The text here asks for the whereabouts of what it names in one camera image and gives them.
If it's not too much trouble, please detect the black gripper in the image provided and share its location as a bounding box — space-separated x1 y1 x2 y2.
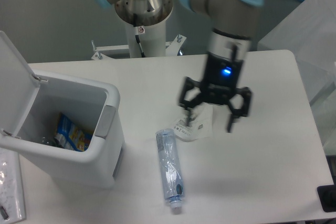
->
177 50 253 133

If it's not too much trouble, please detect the white push-lid trash can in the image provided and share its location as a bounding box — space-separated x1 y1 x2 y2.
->
1 33 124 188

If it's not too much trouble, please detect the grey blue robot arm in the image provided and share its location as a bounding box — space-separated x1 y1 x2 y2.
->
96 0 264 132

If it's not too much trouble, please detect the white plastic wrapper packet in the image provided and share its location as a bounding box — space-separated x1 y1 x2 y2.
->
171 104 213 142

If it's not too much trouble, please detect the crushed clear plastic bottle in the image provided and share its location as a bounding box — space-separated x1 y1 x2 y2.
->
156 129 184 215

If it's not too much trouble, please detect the black device at edge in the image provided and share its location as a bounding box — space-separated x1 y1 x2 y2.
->
317 185 335 212

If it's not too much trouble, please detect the blue snack package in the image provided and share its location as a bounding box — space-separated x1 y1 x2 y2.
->
54 113 92 152

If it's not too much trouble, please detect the clear plastic document sleeve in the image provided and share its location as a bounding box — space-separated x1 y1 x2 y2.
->
1 148 26 223

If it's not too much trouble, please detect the white pedestal base bracket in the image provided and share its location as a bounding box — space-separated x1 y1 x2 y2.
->
91 34 187 60

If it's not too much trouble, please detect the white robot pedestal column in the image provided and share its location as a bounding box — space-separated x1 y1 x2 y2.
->
125 22 166 58

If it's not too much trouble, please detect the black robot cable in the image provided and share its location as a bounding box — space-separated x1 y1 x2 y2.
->
132 13 146 58

